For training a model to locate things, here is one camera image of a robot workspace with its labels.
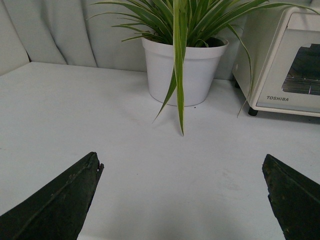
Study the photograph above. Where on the grey fabric backdrop curtain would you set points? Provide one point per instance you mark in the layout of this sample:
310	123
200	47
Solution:
75	32

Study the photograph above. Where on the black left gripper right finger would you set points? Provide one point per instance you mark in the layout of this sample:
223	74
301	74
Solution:
294	199

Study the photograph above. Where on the cream Toshiba toaster oven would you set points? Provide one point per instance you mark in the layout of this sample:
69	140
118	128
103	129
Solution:
278	65

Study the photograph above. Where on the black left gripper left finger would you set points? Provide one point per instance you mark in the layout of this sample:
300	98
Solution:
58	210

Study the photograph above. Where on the green striped spider plant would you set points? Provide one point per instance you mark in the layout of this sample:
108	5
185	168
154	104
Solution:
182	24

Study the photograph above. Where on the white plastic plant pot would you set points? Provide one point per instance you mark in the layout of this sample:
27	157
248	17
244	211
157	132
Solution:
197	73

